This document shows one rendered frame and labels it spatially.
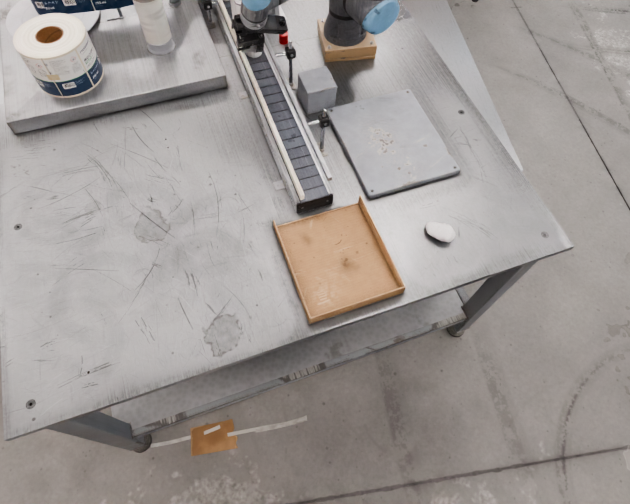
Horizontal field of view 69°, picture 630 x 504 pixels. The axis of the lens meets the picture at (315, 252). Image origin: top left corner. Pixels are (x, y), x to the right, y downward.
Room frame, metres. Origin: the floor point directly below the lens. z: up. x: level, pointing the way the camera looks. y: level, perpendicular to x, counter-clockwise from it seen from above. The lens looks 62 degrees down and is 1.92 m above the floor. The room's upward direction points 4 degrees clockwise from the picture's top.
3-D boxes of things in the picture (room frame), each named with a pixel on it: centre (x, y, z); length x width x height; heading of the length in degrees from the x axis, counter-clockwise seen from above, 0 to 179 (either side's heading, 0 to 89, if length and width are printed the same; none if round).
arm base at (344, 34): (1.44, -0.05, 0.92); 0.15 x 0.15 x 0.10
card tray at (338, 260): (0.57, -0.06, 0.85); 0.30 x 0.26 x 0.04; 24
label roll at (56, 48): (1.13, 0.82, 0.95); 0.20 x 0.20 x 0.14
